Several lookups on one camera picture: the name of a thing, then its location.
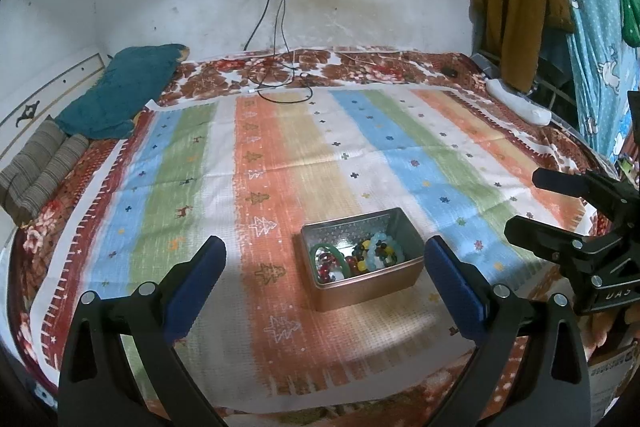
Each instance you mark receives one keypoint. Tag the blue printed cloth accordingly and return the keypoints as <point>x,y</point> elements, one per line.
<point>595,32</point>

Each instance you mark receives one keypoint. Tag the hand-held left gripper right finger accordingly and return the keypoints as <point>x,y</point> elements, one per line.
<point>455,292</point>

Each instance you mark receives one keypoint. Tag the green jade bangle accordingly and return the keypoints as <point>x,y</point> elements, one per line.
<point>325,248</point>

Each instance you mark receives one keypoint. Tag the metal tin box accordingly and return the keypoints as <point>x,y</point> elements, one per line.
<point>370,289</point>

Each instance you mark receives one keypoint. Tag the mustard jacket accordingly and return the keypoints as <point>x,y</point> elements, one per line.
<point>520,7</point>

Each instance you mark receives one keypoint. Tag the teal pillow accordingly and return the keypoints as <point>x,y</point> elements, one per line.
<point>120,92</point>

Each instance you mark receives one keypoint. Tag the brown striped cushion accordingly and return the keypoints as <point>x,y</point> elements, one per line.
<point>40,167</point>

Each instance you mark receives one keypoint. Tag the striped patterned blanket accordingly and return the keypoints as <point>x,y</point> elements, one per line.
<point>165,187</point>

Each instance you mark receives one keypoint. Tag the white power strip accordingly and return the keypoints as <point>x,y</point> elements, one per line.
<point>520,104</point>

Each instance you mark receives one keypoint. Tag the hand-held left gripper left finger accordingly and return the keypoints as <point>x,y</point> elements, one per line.
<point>197,287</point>

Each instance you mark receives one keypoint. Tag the white bed headboard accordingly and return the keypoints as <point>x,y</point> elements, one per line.
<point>45,92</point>

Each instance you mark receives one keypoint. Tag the green cloth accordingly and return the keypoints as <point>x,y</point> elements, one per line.
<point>629,7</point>

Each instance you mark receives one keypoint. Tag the small black object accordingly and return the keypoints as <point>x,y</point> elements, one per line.
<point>450,71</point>

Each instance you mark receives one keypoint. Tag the dark metal rack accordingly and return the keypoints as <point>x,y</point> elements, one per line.
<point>555,92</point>

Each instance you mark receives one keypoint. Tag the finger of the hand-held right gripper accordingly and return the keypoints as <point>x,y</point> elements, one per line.
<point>545,239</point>
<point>575,182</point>

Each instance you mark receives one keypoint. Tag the printed paper box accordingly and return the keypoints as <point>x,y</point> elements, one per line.
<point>615,387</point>

